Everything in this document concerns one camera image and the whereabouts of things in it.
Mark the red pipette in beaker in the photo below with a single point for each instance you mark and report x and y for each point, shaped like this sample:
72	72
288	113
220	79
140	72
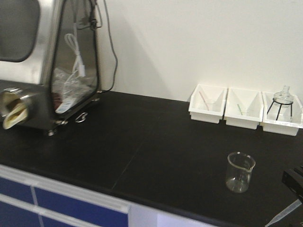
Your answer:
204	100

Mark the left white plastic bin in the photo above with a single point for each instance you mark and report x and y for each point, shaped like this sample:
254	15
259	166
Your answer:
197	108

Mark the white plastic bin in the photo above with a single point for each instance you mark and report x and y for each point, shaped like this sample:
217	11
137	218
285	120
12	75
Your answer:
290	127
251	99
197	108

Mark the small beaker in left bin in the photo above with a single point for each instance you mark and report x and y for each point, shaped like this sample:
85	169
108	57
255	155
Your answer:
211	104

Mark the small beaker in bin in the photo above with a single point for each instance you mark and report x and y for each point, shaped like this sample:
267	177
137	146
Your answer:
211	104
247	112

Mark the small beaker in middle bin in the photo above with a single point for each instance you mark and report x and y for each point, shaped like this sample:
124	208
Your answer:
247	112

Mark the middle white plastic bin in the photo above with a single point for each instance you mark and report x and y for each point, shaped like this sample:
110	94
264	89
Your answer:
251	99

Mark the empty glass beaker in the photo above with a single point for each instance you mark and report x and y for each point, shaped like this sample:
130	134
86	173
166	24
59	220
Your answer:
239	171

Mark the stainless steel glove box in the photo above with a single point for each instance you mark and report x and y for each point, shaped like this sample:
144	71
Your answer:
49	56

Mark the right white plastic bin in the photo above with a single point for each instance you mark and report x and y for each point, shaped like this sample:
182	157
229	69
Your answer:
290	127

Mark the round glass flask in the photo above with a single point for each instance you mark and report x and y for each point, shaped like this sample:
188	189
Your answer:
283	98

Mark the cream rubber glove port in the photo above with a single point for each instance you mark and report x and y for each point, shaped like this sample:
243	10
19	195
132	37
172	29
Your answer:
13	109

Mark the blue cabinet drawers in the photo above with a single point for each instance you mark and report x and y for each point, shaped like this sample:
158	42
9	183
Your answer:
28	200

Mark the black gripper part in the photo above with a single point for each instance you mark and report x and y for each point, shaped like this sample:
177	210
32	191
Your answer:
293	179

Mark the black wire tripod stand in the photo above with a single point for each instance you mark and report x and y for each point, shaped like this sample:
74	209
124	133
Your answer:
280	109

